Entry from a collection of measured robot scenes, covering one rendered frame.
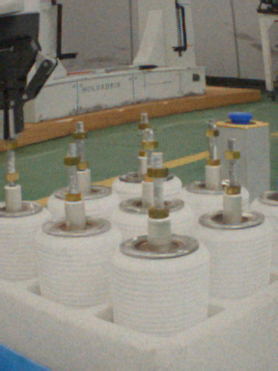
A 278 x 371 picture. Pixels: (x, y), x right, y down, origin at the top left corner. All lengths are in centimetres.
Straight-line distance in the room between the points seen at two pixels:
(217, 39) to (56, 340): 578
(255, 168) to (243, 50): 522
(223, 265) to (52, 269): 18
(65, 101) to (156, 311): 281
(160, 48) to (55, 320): 370
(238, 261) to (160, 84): 334
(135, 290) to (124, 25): 642
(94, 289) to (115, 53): 640
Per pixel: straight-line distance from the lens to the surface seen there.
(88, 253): 73
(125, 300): 67
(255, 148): 109
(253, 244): 75
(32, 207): 87
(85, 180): 92
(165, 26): 438
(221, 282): 75
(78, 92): 350
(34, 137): 318
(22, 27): 81
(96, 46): 726
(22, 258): 83
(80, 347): 71
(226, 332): 68
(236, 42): 633
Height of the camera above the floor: 45
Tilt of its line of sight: 12 degrees down
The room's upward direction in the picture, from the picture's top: 2 degrees counter-clockwise
